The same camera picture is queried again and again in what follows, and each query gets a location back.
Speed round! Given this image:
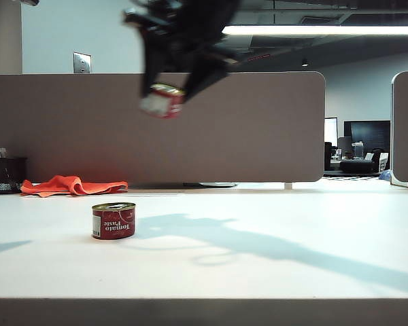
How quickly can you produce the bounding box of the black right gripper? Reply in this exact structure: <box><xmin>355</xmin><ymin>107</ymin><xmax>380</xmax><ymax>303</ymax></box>
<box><xmin>123</xmin><ymin>0</ymin><xmax>241</xmax><ymax>103</ymax></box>

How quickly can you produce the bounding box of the red tomato paste can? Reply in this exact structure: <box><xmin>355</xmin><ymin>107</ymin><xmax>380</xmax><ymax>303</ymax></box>
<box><xmin>139</xmin><ymin>83</ymin><xmax>186</xmax><ymax>120</ymax></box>
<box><xmin>90</xmin><ymin>201</ymin><xmax>137</xmax><ymax>241</ymax></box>

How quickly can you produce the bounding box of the wide brown desk divider panel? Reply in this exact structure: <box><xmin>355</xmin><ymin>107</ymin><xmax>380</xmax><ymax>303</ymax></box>
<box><xmin>0</xmin><ymin>71</ymin><xmax>326</xmax><ymax>190</ymax></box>

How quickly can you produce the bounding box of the long ceiling light strip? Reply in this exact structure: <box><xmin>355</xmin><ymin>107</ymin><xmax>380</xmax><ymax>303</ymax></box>
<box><xmin>221</xmin><ymin>24</ymin><xmax>408</xmax><ymax>37</ymax></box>

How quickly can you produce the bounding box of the orange cloth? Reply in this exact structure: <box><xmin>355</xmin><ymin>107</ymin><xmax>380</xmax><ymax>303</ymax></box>
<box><xmin>20</xmin><ymin>175</ymin><xmax>129</xmax><ymax>198</ymax></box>

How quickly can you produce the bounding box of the white background monitor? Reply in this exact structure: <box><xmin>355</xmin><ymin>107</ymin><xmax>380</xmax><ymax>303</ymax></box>
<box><xmin>324</xmin><ymin>116</ymin><xmax>339</xmax><ymax>147</ymax></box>

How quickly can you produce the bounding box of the black mesh pen holder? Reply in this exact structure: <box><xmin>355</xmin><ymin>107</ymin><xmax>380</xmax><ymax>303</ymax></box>
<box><xmin>0</xmin><ymin>156</ymin><xmax>29</xmax><ymax>196</ymax></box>

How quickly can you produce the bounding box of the black round seat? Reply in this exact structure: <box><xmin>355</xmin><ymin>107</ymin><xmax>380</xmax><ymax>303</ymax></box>
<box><xmin>339</xmin><ymin>159</ymin><xmax>375</xmax><ymax>175</ymax></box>

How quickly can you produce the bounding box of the metal wall switch plate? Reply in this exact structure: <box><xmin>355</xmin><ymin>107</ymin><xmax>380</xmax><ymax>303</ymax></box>
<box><xmin>73</xmin><ymin>51</ymin><xmax>92</xmax><ymax>75</ymax></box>

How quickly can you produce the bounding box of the large dark wall screen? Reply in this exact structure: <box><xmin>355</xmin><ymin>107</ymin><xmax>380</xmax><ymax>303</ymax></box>
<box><xmin>343</xmin><ymin>120</ymin><xmax>392</xmax><ymax>159</ymax></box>

